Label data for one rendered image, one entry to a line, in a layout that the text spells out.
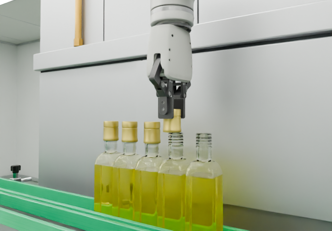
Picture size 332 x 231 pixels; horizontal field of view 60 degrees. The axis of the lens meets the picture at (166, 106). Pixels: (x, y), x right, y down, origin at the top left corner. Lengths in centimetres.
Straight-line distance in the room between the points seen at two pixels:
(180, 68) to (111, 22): 42
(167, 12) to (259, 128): 30
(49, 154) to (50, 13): 50
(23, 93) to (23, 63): 65
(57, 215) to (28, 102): 603
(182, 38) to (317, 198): 39
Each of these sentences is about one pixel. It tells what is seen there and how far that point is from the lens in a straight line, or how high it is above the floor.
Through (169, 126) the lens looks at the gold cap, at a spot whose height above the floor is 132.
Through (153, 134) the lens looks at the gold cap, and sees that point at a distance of 58.
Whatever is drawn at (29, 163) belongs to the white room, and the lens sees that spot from 674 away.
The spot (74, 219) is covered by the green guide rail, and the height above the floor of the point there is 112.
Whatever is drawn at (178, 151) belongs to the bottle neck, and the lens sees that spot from 56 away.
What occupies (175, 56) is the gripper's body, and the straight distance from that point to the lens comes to 53.
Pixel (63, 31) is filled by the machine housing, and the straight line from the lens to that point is 108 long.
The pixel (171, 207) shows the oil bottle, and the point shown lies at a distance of 56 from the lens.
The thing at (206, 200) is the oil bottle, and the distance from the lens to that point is 53.
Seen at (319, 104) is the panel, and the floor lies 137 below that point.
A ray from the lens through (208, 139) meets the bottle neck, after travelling 53.
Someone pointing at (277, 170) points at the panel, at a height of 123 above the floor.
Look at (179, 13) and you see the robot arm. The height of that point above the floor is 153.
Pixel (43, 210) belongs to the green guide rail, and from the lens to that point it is 78.
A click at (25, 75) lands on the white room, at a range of 686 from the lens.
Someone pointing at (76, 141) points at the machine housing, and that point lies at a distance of 99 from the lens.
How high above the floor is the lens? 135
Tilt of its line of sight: 2 degrees up
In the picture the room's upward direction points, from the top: straight up
